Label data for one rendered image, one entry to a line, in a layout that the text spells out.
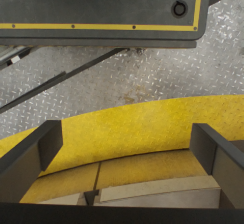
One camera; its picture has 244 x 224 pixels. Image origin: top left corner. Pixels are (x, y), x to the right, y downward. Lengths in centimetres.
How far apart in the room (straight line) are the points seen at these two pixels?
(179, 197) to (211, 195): 11
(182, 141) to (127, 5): 70
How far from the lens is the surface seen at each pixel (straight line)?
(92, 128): 89
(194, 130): 17
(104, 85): 82
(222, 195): 74
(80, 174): 95
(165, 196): 70
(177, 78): 85
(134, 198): 69
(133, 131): 88
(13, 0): 58
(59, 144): 17
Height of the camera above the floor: 80
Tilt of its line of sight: 75 degrees down
